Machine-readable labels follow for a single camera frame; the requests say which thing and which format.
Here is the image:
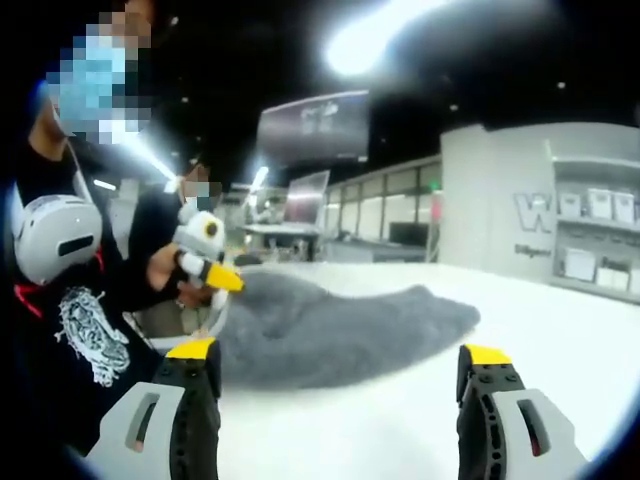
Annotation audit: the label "black monitor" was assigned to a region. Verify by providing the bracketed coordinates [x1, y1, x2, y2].
[388, 222, 430, 246]

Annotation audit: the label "white chest device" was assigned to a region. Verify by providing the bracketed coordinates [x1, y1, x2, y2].
[12, 194, 104, 286]

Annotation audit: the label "grey counter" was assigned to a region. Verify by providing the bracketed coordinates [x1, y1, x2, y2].
[329, 239, 436, 264]

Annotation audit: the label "person with blue mask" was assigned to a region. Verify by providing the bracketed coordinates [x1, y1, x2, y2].
[0, 119, 171, 451]

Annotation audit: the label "person's left hand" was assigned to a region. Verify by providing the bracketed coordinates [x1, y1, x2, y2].
[147, 244, 209, 307]

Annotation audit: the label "grey shelving unit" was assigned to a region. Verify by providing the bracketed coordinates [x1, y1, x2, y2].
[547, 139, 640, 301]

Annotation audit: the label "hanging ceiling screen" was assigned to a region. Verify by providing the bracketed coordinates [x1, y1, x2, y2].
[257, 89, 371, 164]

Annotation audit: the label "rows of white storage boxes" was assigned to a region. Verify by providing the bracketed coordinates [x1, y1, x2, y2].
[562, 187, 640, 291]

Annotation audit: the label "grey towel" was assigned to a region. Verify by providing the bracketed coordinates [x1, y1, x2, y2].
[212, 267, 482, 391]

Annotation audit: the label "standing display screen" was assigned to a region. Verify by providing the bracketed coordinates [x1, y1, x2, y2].
[283, 169, 332, 232]

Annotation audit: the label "red strap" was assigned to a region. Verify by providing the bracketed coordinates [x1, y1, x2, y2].
[13, 282, 46, 319]

